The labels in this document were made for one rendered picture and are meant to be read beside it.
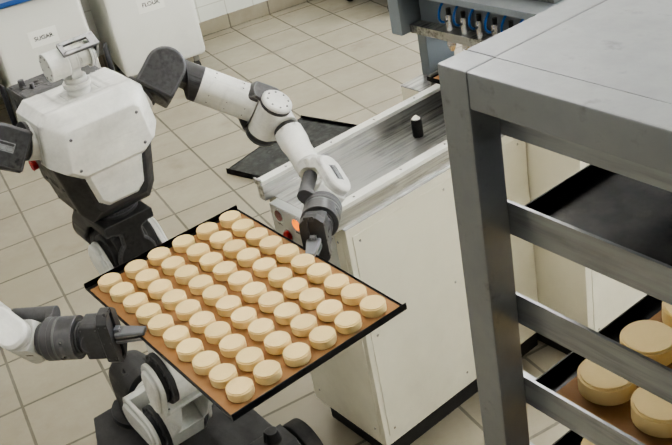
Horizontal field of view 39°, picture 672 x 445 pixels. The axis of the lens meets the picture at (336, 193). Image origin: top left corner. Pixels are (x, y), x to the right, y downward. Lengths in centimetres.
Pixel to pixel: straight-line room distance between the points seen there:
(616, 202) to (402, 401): 206
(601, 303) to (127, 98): 160
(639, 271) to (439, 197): 192
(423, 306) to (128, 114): 102
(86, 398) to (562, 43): 295
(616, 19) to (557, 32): 5
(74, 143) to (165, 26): 368
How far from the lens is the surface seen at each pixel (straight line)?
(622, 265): 70
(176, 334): 186
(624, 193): 80
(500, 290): 78
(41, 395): 360
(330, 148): 268
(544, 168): 281
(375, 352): 263
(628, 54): 68
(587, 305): 299
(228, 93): 230
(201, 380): 176
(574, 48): 70
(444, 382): 291
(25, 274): 435
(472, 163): 71
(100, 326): 191
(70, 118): 216
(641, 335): 91
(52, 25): 562
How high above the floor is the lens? 209
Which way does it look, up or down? 29 degrees down
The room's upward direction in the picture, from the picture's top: 11 degrees counter-clockwise
